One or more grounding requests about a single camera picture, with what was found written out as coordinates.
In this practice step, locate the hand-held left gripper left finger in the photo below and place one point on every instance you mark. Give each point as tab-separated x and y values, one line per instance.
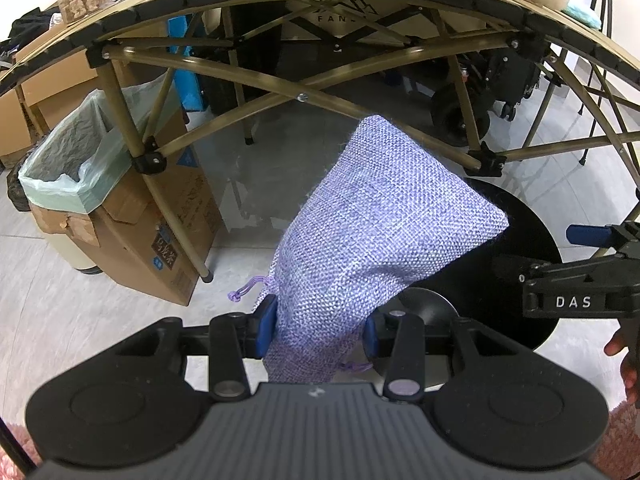
267	327

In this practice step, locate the large brown cardboard box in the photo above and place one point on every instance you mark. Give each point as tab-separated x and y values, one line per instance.
50	90

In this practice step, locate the blue plastic bag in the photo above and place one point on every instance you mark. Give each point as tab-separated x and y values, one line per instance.
187	70

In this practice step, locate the pale green bin liner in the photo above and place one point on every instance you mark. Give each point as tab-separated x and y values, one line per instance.
50	195

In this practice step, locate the black clothing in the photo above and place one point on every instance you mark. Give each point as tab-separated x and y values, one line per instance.
25	27

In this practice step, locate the pink fluffy rug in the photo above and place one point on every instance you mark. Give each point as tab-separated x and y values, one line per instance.
620	440

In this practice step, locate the black tripod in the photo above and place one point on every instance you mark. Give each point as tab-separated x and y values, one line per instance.
600	0

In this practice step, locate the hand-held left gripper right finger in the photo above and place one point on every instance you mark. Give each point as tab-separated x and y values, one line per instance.
370	340

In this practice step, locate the black round trash bin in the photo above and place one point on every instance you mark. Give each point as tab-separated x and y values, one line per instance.
525	230

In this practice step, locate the cream round bin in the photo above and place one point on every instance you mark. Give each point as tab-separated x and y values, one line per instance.
65	255

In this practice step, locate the person's right hand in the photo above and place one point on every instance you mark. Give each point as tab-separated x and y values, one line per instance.
631	377

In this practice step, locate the teal fluffy cloth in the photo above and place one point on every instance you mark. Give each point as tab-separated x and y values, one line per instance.
582	14

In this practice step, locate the cardboard box with labels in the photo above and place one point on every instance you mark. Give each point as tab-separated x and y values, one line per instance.
150	240

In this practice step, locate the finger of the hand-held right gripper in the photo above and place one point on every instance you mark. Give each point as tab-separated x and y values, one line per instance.
520	266
587	235

